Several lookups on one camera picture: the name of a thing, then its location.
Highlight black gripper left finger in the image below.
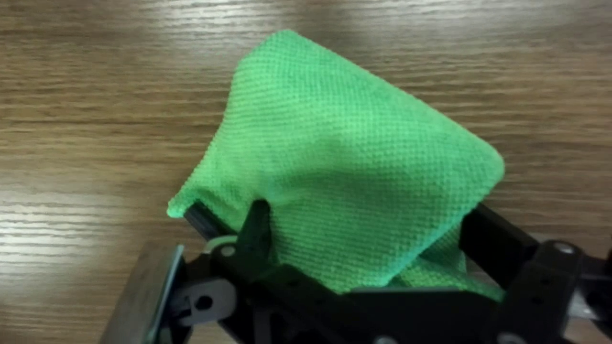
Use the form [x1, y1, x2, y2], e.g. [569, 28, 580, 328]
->
[238, 199, 278, 263]

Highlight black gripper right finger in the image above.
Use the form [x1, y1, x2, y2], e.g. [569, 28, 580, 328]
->
[460, 204, 540, 288]

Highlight green microfiber cloth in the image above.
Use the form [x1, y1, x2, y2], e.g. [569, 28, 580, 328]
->
[167, 30, 506, 300]

